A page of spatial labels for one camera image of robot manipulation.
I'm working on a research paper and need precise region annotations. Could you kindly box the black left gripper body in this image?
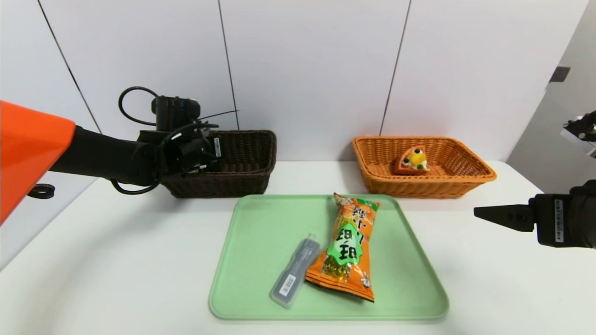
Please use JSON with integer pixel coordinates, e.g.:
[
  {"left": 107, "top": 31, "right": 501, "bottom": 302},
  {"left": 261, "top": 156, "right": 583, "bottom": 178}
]
[{"left": 206, "top": 135, "right": 224, "bottom": 161}]

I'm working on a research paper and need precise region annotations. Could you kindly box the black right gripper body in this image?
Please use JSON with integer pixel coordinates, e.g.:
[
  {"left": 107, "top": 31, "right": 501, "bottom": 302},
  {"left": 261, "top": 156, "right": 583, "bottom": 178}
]
[{"left": 528, "top": 180, "right": 596, "bottom": 249}]

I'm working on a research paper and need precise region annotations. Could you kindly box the toy cake slice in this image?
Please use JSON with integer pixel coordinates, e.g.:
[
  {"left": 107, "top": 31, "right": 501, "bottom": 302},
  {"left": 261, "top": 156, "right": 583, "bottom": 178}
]
[{"left": 394, "top": 146, "right": 430, "bottom": 176}]

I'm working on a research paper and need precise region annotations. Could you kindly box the orange snack bag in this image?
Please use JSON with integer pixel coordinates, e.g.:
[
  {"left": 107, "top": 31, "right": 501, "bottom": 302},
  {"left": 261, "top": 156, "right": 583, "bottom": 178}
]
[{"left": 305, "top": 193, "right": 380, "bottom": 303}]

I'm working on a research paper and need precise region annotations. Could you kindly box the dark brown wicker basket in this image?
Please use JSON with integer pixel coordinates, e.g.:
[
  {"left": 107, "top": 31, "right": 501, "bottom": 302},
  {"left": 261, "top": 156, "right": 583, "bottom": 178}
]
[{"left": 158, "top": 130, "right": 278, "bottom": 199}]

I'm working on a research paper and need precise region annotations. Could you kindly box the orange wicker basket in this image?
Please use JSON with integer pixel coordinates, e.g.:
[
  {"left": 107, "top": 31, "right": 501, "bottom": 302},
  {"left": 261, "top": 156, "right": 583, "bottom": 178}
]
[{"left": 352, "top": 135, "right": 498, "bottom": 200}]

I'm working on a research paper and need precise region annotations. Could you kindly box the light green plastic tray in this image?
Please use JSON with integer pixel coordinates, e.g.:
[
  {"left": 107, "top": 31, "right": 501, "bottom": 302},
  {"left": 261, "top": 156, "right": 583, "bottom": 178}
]
[{"left": 209, "top": 194, "right": 450, "bottom": 321}]

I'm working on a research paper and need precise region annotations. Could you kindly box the grey translucent slim case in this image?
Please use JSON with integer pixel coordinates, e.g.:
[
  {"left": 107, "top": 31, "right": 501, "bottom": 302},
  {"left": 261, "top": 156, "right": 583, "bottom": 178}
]
[{"left": 271, "top": 235, "right": 322, "bottom": 308}]

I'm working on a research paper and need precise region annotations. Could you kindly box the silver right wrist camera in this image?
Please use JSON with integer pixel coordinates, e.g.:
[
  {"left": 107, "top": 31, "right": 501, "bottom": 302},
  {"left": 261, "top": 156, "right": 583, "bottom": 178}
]
[{"left": 561, "top": 111, "right": 596, "bottom": 159}]

